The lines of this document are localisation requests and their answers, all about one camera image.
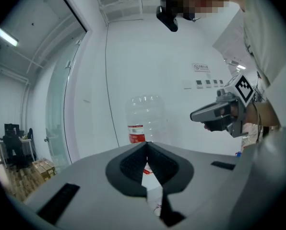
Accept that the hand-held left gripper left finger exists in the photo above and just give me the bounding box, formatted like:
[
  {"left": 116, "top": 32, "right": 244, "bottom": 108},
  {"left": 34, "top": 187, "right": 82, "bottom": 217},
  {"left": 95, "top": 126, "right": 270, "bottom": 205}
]
[{"left": 25, "top": 141, "right": 163, "bottom": 230}]

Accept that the black office chair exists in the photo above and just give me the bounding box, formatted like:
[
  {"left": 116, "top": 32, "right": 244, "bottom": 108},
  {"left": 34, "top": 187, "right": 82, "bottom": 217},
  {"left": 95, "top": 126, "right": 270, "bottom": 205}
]
[{"left": 2, "top": 134, "right": 30, "bottom": 171}]

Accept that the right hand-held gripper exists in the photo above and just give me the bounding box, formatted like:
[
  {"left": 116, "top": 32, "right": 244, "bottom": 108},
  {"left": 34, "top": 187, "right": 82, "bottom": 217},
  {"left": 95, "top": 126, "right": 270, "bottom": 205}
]
[{"left": 190, "top": 73, "right": 256, "bottom": 138}]

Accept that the black wall cable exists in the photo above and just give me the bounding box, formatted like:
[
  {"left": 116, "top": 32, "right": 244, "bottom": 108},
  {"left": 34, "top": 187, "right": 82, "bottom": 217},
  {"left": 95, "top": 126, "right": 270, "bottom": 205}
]
[{"left": 105, "top": 24, "right": 121, "bottom": 148}]

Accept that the person's right forearm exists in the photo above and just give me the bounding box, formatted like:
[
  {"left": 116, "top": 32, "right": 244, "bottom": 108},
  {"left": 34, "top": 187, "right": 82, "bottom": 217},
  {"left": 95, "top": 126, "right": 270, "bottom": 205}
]
[{"left": 243, "top": 99, "right": 282, "bottom": 129}]

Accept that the black head-mounted camera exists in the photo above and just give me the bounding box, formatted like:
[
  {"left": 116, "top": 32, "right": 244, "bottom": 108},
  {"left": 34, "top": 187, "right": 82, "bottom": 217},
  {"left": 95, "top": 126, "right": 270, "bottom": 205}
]
[{"left": 156, "top": 0, "right": 179, "bottom": 33}]

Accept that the person's right hand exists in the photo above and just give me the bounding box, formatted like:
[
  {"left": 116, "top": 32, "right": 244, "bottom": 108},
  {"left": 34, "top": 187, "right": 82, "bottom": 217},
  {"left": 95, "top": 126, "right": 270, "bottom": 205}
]
[{"left": 203, "top": 104, "right": 238, "bottom": 132}]

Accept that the white wall sign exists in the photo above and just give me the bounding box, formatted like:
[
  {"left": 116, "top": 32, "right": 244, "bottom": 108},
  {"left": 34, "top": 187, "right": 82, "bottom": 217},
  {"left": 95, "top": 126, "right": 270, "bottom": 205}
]
[{"left": 192, "top": 63, "right": 211, "bottom": 73}]

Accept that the brown cardboard box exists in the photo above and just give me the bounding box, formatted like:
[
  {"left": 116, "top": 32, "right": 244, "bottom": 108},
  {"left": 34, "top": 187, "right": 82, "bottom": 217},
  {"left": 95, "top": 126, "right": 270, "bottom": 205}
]
[
  {"left": 32, "top": 161, "right": 50, "bottom": 182},
  {"left": 39, "top": 157, "right": 58, "bottom": 177}
]

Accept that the glass door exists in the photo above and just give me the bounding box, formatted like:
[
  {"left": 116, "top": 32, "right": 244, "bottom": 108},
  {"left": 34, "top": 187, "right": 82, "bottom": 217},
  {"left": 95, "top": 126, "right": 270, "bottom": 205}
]
[{"left": 45, "top": 29, "right": 87, "bottom": 165}]

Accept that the person's head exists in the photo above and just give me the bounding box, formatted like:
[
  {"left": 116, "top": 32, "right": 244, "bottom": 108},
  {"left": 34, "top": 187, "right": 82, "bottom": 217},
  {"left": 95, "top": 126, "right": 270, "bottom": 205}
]
[{"left": 167, "top": 0, "right": 230, "bottom": 21}]

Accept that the clear water bottle red label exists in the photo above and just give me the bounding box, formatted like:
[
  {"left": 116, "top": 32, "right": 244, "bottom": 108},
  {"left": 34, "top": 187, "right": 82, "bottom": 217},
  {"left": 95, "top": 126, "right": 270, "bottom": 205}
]
[{"left": 124, "top": 94, "right": 168, "bottom": 145}]

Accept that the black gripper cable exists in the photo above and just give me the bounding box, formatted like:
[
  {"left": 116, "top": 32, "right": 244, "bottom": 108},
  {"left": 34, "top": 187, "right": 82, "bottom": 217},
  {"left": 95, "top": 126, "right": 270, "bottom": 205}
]
[{"left": 252, "top": 99, "right": 265, "bottom": 144}]

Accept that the white office desk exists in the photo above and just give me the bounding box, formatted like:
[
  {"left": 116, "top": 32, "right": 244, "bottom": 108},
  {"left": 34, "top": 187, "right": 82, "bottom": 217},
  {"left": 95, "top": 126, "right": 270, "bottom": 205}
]
[{"left": 0, "top": 138, "right": 36, "bottom": 169}]

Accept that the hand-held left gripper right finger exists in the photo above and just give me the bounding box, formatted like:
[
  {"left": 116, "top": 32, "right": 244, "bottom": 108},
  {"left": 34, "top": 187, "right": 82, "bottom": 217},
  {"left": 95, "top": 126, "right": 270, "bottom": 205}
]
[{"left": 147, "top": 141, "right": 239, "bottom": 227}]

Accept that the person's light shirt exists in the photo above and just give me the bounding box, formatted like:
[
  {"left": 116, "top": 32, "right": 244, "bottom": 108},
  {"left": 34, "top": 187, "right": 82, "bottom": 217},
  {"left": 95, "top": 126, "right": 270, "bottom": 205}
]
[{"left": 229, "top": 0, "right": 286, "bottom": 131}]

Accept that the black computer monitor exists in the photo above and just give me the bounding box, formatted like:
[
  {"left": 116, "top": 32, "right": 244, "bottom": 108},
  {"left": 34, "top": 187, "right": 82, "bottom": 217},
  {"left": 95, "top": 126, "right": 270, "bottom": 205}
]
[{"left": 4, "top": 123, "right": 20, "bottom": 137}]

